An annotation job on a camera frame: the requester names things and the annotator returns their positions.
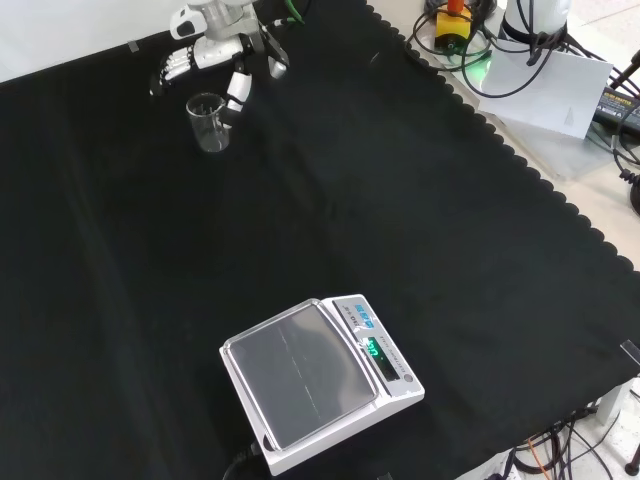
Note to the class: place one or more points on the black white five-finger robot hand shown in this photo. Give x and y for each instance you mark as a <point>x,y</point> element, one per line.
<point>215,52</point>

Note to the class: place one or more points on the small clear glass beaker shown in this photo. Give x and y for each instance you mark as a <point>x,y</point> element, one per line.
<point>207,131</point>

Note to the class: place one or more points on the grey tape strip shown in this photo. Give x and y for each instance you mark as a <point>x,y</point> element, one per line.
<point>134,46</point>

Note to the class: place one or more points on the black scalloped bench cloth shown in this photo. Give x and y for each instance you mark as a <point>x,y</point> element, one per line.
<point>150,250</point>

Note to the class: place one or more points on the yellow stop button box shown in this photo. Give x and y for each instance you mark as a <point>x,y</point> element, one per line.
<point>452,30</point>

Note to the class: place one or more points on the pale white board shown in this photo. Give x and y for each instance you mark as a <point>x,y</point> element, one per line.
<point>550,95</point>

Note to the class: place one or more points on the white electronic balance steel pan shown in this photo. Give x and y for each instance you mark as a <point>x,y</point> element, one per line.
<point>310,380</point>

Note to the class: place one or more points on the black power adapter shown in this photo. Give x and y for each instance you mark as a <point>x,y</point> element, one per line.
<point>616,112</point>

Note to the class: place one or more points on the clear tape piece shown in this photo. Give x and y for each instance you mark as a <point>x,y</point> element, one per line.
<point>631,351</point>

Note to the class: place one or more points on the white wrist camera shell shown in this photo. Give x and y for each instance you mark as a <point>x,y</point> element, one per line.
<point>186,22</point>

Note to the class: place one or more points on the white table bracket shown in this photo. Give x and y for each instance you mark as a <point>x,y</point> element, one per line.
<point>614,400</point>

